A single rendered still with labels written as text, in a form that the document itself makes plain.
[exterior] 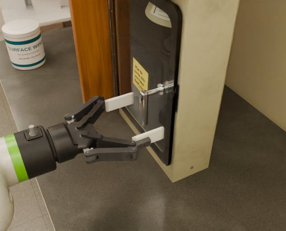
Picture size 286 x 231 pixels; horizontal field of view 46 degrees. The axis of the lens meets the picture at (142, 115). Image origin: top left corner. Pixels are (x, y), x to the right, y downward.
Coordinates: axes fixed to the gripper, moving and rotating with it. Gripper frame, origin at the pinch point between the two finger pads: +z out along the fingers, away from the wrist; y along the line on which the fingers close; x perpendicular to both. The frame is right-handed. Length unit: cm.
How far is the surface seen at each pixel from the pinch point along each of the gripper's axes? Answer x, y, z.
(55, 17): 22, 114, 11
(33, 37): 8, 66, -9
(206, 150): 13.2, -5.3, 15.0
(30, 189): 114, 94, -26
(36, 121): 20.4, 34.8, -18.3
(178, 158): 12.1, -5.3, 6.9
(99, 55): 1.7, 31.7, 2.8
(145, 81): -3.3, 7.1, 4.5
